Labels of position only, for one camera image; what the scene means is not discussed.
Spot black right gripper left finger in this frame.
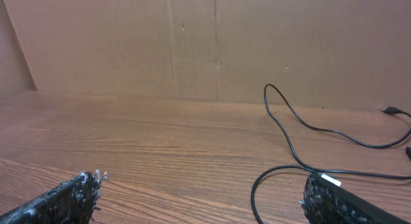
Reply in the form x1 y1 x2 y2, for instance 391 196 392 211
1 169 107 224

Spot separated black cable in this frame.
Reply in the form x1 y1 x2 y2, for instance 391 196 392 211
263 83 411 181
381 105 411 119

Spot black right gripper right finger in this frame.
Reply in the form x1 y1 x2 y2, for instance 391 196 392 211
302 174 410 224

